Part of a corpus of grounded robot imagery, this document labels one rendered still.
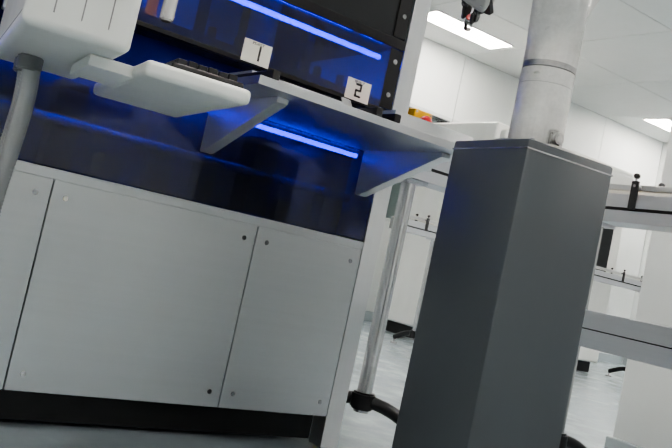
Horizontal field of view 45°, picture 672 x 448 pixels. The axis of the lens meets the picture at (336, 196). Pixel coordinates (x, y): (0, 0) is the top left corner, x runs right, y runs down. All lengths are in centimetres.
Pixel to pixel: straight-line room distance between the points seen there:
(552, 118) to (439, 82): 688
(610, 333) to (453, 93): 630
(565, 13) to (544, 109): 21
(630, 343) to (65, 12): 192
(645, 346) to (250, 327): 119
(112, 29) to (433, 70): 732
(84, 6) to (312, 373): 131
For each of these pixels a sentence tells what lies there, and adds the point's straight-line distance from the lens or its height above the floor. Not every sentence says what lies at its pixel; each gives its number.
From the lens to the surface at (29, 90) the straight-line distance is 172.
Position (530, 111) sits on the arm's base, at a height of 94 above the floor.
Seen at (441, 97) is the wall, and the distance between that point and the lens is 871.
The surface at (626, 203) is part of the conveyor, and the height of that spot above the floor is 90.
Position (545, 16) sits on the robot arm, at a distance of 187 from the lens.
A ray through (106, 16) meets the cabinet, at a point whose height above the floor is 85.
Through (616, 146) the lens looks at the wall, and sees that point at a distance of 1084.
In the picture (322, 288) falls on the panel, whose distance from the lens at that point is 233.
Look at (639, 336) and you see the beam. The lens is 267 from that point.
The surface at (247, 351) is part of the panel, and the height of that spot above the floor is 25.
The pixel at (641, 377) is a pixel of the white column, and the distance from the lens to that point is 337.
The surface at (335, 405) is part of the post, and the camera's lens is 244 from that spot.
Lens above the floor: 54
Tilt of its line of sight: 4 degrees up
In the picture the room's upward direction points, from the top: 12 degrees clockwise
